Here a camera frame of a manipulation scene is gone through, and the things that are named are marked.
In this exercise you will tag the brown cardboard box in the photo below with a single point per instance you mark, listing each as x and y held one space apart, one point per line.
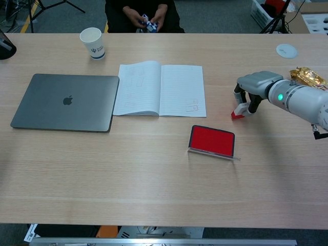
294 23

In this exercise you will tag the white foam tray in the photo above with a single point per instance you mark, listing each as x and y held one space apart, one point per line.
315 24

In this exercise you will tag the blue white puzzle toy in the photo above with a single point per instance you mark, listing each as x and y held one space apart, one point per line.
151 25

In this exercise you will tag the black tripod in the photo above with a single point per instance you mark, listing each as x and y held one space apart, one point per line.
278 18
32 15

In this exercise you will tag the open lined notebook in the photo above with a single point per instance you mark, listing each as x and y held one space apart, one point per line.
179 89

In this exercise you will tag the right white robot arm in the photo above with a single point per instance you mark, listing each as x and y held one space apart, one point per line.
302 102

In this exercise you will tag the golden snack packet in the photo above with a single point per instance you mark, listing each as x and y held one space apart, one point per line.
310 77

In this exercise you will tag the black desk object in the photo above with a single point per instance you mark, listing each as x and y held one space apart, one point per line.
6 50

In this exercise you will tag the white plastic basket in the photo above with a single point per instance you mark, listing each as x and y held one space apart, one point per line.
261 15

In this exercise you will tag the red ink stamp pad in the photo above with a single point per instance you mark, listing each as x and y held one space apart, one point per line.
212 141

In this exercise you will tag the white label sheet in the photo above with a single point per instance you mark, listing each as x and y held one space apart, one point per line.
30 233

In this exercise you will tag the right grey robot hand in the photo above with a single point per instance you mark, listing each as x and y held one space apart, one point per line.
258 82

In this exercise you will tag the aluminium profile rail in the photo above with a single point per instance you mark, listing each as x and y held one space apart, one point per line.
153 243

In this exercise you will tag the grey closed laptop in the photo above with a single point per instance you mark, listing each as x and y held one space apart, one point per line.
51 107

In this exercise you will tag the white paper cup blue logo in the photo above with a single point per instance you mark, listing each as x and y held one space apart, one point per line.
94 46

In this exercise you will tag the orange object under table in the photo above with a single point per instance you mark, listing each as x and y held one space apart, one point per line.
107 232

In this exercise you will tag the small white red stamp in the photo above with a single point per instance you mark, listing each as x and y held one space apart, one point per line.
239 110

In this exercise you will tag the seated person in black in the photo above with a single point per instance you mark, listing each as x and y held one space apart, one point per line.
118 15

